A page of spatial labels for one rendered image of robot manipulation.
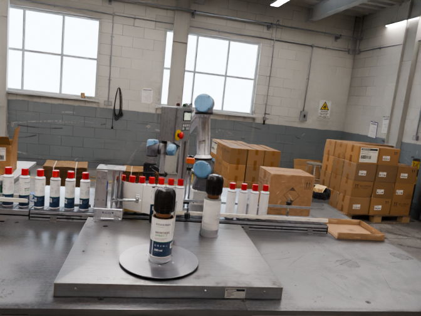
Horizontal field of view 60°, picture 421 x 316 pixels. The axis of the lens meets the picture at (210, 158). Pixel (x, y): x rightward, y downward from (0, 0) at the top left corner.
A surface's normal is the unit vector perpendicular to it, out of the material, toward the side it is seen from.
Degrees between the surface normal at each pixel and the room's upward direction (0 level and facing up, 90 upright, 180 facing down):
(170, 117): 90
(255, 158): 90
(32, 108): 90
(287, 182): 90
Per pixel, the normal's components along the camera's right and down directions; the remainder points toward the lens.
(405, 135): -0.97, -0.07
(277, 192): 0.17, 0.17
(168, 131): -0.43, 0.09
